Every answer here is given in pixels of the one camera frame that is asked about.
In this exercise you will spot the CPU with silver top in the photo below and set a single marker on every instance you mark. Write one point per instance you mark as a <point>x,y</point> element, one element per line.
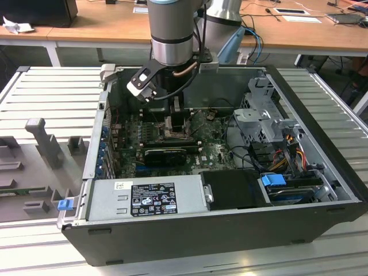
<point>178,133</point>

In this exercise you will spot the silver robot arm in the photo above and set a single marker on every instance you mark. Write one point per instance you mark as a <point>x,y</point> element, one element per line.
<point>169,23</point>

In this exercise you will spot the RAM slot with white clips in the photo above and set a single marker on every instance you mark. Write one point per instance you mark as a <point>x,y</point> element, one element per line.
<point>161,117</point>
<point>172,143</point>
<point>194,149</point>
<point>161,112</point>

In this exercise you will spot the CPU socket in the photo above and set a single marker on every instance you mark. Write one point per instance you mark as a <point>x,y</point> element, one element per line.
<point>166,132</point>

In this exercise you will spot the blue expansion slot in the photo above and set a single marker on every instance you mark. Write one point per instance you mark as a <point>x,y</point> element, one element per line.
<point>141,167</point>

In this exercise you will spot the round coin battery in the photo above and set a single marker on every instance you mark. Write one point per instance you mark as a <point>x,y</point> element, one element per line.
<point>211,115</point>

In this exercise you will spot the pale blue teach pendant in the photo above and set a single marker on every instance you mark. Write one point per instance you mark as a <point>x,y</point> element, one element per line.
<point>230,46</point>

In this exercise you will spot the black graphics card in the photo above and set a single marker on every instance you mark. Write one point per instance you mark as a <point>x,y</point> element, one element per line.
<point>164,158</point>

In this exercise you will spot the green motherboard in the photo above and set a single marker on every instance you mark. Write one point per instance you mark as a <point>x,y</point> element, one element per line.
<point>212,149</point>

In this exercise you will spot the small white sheet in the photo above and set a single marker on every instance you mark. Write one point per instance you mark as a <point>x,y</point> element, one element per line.
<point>141,10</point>

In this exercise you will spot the silver metal drive cage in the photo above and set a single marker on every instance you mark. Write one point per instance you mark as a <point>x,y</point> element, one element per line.
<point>253,115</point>

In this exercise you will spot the black plastic shroud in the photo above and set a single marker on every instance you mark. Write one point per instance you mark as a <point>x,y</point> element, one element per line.
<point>233,189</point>

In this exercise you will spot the silver power supply unit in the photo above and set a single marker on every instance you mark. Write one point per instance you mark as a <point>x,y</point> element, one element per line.
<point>100,201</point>

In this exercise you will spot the white framed tablet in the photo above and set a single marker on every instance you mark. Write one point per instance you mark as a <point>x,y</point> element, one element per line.
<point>290,11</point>

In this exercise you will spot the white paper sheet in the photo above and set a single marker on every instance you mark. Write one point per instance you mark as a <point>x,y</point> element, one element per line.
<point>302,19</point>

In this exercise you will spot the large black box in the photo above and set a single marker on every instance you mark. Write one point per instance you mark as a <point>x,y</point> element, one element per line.
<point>37,13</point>

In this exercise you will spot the open desktop PC case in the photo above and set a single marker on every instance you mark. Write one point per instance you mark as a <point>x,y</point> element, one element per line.
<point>172,241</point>

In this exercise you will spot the blue case latch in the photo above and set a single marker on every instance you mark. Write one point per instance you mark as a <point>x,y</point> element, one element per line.
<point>65,205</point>

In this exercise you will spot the gray parts rack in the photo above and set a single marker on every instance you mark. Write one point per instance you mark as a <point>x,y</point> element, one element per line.
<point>34,172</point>

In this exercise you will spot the hard disk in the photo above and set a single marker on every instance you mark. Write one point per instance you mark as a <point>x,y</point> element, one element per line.
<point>290,197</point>

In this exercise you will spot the crumpled white paper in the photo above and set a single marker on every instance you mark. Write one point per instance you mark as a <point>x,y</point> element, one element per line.
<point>17,27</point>

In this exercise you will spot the dark notebook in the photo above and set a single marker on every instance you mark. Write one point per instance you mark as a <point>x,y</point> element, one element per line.
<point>345,18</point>

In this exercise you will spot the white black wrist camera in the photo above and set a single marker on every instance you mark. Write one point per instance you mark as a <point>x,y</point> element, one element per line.
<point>136,86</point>

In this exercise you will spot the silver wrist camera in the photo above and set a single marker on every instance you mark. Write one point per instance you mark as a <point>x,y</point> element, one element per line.
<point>209,66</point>

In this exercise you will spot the wooden desk white frame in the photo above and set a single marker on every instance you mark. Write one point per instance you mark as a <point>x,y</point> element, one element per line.
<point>115,26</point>
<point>41,33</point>

